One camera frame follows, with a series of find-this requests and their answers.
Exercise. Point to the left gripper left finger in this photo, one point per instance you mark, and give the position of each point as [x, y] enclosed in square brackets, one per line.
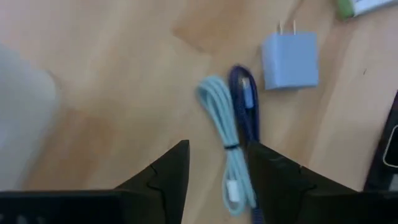
[168, 186]

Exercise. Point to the black box with white outline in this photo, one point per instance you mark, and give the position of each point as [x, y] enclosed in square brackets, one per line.
[385, 155]

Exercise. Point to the white opaque plastic bin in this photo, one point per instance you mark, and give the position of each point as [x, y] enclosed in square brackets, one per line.
[21, 118]

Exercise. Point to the white cardboard retail box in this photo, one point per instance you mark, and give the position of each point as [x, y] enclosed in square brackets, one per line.
[370, 4]

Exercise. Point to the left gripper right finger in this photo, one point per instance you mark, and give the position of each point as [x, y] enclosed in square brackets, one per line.
[280, 193]

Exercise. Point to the blue wall charger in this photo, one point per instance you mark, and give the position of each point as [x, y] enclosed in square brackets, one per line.
[289, 62]

